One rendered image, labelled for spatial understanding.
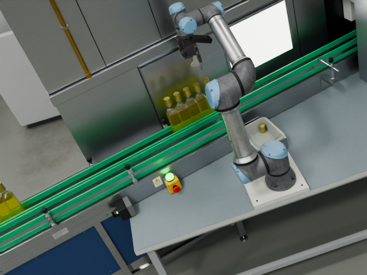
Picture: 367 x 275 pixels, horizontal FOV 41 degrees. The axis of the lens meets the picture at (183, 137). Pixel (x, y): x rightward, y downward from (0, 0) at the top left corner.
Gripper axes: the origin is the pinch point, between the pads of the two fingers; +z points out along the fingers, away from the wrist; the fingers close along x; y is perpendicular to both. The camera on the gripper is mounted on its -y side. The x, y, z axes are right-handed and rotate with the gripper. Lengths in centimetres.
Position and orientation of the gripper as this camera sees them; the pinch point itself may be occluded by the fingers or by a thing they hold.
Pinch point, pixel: (200, 64)
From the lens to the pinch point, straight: 253.2
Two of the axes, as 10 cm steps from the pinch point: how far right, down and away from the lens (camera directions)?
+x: 3.1, 5.4, -7.8
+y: -9.0, 4.3, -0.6
